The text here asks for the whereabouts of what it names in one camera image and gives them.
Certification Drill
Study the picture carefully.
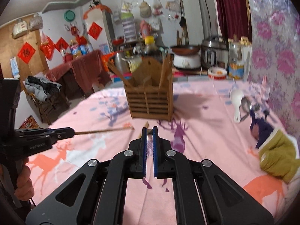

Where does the person's left hand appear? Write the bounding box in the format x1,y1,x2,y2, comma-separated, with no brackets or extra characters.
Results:
14,157,35,201

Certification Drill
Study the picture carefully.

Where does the wooden chair with clothes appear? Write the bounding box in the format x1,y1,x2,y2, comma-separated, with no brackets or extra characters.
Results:
24,76,70,125

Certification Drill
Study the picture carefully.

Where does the pink deer tablecloth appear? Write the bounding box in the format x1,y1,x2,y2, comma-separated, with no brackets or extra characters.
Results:
25,81,299,224

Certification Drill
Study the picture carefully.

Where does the wooden chopstick bundle right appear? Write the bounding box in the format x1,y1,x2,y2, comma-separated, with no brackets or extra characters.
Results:
74,126,135,135

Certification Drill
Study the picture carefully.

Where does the wooden chopstick bundle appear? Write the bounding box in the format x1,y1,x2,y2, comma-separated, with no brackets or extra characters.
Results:
74,126,135,135
139,122,149,138

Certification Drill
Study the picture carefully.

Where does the wooden chopstick bundle left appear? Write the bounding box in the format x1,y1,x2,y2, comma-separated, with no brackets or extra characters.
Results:
139,122,149,138

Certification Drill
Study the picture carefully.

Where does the green towel toy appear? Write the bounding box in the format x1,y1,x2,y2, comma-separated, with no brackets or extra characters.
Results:
258,128,299,183

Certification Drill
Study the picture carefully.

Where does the dark purple cloth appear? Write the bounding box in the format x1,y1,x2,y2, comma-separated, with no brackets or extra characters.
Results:
250,110,274,149

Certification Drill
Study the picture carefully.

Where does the red cloth covered table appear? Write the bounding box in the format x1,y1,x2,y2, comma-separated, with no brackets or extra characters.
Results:
45,50,111,94

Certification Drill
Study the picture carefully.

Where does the metal spoon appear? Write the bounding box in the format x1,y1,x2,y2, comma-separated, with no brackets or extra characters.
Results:
241,97,260,121

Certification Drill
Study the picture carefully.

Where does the wooden chopstick holder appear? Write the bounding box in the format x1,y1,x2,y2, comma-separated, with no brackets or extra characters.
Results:
124,57,174,121

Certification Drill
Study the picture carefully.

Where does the steel kettle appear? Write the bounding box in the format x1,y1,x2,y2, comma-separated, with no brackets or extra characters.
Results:
109,51,131,74

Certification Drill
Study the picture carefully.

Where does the red white bowl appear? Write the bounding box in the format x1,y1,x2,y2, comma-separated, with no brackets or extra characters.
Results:
207,67,227,80

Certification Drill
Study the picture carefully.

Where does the clear oil bottle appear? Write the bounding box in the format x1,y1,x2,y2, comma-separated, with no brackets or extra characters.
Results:
228,34,245,80

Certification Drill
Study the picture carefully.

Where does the white electric hotplate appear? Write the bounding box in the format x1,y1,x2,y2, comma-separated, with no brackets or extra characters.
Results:
173,54,201,71

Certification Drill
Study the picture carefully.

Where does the white refrigerator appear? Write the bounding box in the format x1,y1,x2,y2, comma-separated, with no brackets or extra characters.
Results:
83,4,115,55

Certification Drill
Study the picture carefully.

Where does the silver pressure cooker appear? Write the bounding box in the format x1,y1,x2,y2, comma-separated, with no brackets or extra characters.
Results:
200,35,229,69

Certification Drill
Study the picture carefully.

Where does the brown frying pan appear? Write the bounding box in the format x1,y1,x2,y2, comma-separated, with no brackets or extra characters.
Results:
170,45,201,56

